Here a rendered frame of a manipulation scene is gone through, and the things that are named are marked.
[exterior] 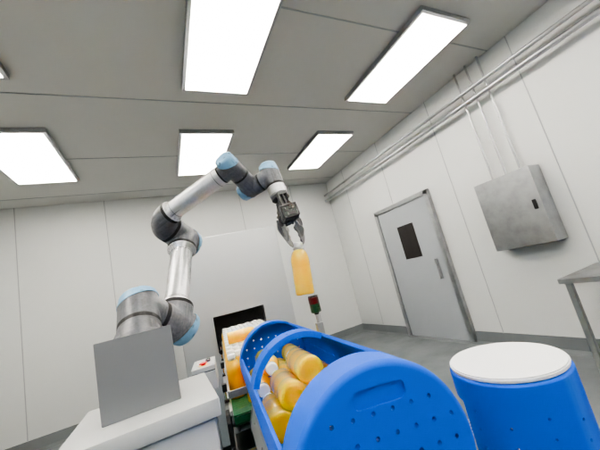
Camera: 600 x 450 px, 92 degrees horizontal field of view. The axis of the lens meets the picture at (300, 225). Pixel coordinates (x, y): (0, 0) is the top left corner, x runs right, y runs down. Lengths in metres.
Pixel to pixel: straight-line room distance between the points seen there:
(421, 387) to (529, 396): 0.43
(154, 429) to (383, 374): 0.53
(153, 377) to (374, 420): 0.59
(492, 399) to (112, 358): 0.92
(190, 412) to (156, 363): 0.16
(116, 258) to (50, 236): 0.97
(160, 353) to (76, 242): 5.01
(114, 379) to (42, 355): 4.91
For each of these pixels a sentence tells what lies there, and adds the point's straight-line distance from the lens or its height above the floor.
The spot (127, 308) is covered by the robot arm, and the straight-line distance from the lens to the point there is 1.01.
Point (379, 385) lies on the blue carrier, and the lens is 0.49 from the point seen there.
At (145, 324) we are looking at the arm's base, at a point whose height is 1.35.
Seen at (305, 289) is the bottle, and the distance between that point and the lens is 1.07.
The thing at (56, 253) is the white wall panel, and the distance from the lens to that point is 5.86.
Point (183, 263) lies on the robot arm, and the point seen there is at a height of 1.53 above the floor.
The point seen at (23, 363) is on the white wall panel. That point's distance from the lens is 5.86.
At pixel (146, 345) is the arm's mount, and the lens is 0.89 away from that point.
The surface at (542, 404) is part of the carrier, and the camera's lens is 0.93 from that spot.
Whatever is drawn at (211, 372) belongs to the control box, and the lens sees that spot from 1.48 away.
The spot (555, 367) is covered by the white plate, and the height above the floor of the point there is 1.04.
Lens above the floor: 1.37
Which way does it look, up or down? 10 degrees up
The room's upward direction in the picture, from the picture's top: 14 degrees counter-clockwise
